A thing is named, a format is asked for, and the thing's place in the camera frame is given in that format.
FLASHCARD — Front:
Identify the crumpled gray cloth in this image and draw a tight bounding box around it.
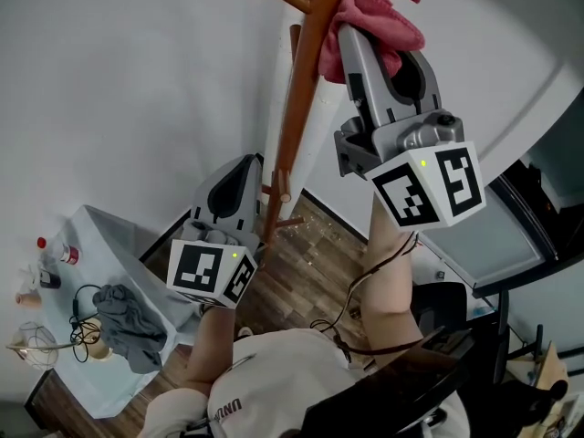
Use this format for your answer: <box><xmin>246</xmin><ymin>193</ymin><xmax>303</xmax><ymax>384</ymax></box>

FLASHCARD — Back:
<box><xmin>92</xmin><ymin>284</ymin><xmax>168</xmax><ymax>374</ymax></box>

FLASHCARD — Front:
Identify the beige cardboard sheet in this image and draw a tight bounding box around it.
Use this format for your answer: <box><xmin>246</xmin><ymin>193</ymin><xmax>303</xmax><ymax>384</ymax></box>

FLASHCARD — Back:
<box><xmin>531</xmin><ymin>339</ymin><xmax>571</xmax><ymax>410</ymax></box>

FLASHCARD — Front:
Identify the person's left forearm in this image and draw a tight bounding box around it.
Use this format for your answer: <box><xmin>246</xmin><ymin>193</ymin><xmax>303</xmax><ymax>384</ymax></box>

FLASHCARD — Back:
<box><xmin>184</xmin><ymin>306</ymin><xmax>238</xmax><ymax>385</ymax></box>

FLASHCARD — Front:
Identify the person's white shirt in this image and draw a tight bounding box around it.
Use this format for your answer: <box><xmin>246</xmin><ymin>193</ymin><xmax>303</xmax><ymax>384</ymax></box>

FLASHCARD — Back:
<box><xmin>143</xmin><ymin>326</ymin><xmax>471</xmax><ymax>438</ymax></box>

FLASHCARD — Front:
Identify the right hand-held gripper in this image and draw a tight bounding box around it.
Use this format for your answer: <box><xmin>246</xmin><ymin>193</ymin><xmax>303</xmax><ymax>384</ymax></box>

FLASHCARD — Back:
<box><xmin>334</xmin><ymin>23</ymin><xmax>485</xmax><ymax>232</ymax></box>

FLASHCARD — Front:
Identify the clear bottle with red cap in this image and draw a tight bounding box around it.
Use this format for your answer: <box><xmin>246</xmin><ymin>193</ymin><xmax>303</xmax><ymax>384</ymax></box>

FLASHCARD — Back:
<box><xmin>36</xmin><ymin>236</ymin><xmax>82</xmax><ymax>265</ymax></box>

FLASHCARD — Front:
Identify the white table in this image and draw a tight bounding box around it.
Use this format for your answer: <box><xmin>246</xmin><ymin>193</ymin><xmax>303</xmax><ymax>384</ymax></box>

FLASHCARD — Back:
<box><xmin>34</xmin><ymin>204</ymin><xmax>202</xmax><ymax>419</ymax></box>

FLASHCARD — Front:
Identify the frosted glass window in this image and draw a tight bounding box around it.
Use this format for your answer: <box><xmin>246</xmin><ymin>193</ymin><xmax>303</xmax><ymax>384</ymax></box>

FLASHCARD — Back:
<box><xmin>419</xmin><ymin>151</ymin><xmax>584</xmax><ymax>298</ymax></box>

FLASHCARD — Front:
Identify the person's right forearm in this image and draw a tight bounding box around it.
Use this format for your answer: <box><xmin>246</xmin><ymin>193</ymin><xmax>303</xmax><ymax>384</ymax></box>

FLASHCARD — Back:
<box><xmin>360</xmin><ymin>193</ymin><xmax>423</xmax><ymax>355</ymax></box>

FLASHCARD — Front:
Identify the wooden coat rack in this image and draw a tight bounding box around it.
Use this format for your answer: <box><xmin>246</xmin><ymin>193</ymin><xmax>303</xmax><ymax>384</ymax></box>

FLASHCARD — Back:
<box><xmin>223</xmin><ymin>0</ymin><xmax>355</xmax><ymax>273</ymax></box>

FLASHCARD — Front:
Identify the small beige jar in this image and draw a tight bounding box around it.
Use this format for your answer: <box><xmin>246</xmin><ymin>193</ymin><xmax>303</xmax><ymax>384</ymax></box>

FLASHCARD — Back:
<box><xmin>16</xmin><ymin>291</ymin><xmax>43</xmax><ymax>310</ymax></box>

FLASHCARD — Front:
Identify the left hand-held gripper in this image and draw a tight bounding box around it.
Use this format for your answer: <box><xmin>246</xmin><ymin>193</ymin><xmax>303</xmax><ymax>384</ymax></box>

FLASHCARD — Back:
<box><xmin>166</xmin><ymin>152</ymin><xmax>266</xmax><ymax>309</ymax></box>

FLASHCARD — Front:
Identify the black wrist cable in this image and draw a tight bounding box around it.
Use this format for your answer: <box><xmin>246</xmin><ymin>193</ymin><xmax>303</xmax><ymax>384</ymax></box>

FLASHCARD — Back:
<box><xmin>309</xmin><ymin>230</ymin><xmax>425</xmax><ymax>364</ymax></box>

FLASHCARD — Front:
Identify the black power cable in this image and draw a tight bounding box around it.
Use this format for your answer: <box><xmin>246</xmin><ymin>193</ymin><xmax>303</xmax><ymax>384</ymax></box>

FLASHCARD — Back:
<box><xmin>68</xmin><ymin>284</ymin><xmax>104</xmax><ymax>363</ymax></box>

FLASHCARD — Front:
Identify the pink cloth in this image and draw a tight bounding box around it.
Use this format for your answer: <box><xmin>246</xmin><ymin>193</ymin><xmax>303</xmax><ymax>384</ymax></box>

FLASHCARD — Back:
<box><xmin>318</xmin><ymin>0</ymin><xmax>426</xmax><ymax>84</ymax></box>

